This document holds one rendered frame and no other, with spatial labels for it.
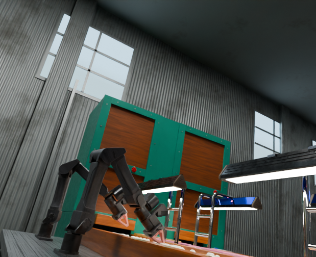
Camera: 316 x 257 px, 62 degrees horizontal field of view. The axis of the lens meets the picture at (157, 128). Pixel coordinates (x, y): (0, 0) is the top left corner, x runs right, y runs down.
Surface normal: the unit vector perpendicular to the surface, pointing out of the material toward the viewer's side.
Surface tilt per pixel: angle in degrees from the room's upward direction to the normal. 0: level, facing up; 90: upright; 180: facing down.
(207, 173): 90
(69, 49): 90
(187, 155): 90
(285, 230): 90
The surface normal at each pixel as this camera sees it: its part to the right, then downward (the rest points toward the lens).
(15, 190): 0.51, -0.24
